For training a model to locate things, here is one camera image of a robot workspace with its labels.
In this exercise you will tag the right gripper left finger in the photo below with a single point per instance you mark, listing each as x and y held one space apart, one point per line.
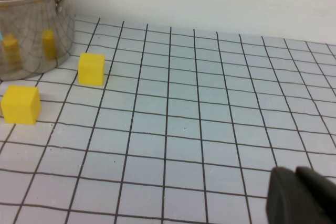
286 203

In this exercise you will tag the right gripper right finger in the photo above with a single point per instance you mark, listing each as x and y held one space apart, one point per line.
320 190

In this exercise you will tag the stainless steel pot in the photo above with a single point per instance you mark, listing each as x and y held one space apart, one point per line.
31 37

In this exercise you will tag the white grid tablecloth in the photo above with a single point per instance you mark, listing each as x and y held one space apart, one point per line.
183 116

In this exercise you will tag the yellow foam cube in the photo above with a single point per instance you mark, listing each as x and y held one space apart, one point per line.
90 70
19 106

